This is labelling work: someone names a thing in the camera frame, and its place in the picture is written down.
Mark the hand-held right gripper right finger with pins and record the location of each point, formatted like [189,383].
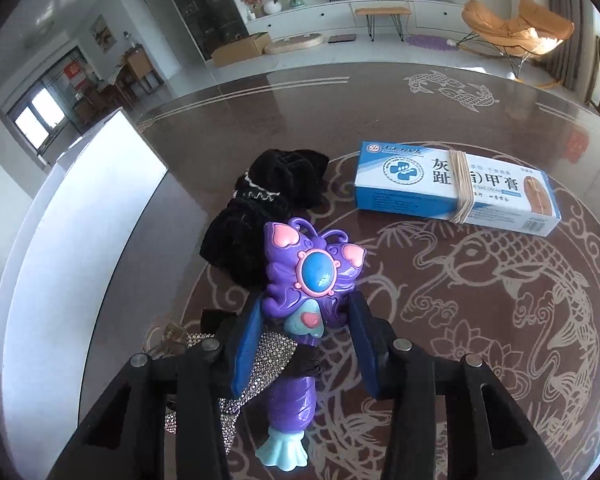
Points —
[365,340]

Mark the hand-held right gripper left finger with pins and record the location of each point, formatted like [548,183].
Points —
[245,350]

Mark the purple butterfly toy wand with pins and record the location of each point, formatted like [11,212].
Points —
[290,270]

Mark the white storage box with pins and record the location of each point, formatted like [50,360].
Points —
[80,235]

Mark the rhinestone bow hair clip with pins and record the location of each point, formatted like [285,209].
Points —
[270,360]

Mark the clear hair claw clip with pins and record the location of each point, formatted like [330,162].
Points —
[172,332]

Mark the plain black scrunchie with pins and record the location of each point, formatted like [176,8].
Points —
[240,245]

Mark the blue white medicine box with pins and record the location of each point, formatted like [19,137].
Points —
[405,185]

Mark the tan rubber band bundle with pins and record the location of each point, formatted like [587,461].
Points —
[462,185]

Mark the wooden side cabinet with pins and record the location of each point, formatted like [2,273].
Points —
[142,70]

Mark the brown cardboard box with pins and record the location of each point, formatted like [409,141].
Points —
[240,50]

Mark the black flat scale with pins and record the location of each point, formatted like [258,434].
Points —
[342,38]

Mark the beige round cushion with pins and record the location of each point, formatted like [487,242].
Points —
[295,44]

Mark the purple mat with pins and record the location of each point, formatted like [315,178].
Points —
[430,41]

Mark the red paper poster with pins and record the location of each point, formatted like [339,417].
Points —
[75,74]

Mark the white television cabinet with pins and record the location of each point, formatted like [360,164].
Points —
[330,17]

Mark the tan bench with metal legs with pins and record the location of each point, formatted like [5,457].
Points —
[382,11]

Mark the clear water bottle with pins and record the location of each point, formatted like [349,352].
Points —
[127,40]

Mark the orange lounge chair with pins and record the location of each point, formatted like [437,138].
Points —
[490,25]

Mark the white round vase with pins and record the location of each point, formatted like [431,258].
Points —
[273,7]

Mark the dark glass cabinet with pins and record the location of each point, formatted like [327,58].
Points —
[205,5]

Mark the framed landscape painting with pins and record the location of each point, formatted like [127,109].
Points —
[101,32]

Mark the red flower arrangement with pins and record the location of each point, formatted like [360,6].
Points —
[254,0]

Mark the grey curtain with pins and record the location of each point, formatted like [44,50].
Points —
[570,20]

